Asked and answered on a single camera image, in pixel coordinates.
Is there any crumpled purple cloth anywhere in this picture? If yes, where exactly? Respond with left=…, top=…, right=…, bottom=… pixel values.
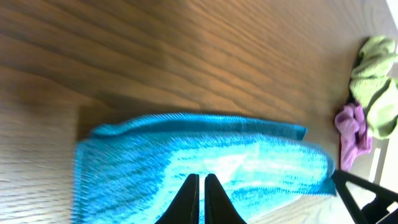
left=335, top=103, right=373, bottom=171

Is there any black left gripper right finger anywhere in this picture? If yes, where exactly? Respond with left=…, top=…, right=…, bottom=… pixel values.
left=205, top=174, right=246, bottom=224

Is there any blue microfiber cloth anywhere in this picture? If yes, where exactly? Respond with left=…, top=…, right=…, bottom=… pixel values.
left=72, top=113, right=336, bottom=223

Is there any green microfiber cloth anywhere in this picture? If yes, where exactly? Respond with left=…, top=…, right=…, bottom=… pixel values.
left=349, top=36, right=397, bottom=139

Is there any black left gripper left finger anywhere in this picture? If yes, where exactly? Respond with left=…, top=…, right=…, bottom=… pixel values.
left=155, top=174, right=199, bottom=224

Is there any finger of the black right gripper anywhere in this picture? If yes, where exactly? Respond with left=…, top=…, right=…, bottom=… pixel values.
left=332, top=170, right=397, bottom=224

